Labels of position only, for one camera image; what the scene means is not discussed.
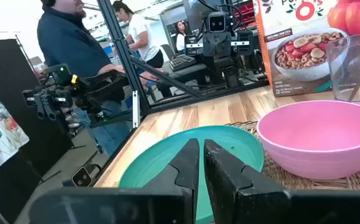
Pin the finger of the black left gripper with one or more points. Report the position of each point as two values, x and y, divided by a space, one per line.
245 36
190 40

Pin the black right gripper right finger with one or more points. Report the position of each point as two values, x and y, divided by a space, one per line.
223 177

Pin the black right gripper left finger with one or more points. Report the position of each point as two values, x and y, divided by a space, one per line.
187 174

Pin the pumpkin cereal cardboard box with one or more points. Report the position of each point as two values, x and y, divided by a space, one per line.
304 46

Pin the black background robot arm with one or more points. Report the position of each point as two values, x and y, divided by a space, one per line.
74 90

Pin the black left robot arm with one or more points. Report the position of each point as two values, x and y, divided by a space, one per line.
226 70

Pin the person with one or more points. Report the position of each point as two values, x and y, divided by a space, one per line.
71 43
180 39
142 34

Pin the black computer keyboard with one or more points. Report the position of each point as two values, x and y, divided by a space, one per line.
182 62

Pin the red storage bins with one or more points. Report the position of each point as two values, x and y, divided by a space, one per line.
246 12

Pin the teal plastic plate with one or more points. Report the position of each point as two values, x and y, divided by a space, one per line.
158 161

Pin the round woven wicker placemat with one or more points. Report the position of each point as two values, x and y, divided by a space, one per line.
279 179

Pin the pink plastic bowl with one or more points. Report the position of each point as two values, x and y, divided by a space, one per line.
316 137

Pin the clear empty drinking glass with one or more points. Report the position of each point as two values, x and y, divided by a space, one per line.
344 68

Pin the black upright panel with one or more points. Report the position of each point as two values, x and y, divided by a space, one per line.
5 68

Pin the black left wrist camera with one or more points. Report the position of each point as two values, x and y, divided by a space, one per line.
217 22

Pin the black aluminium table frame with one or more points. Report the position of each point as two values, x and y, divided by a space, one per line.
127 62

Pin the small black white camera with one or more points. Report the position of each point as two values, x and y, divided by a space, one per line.
81 177

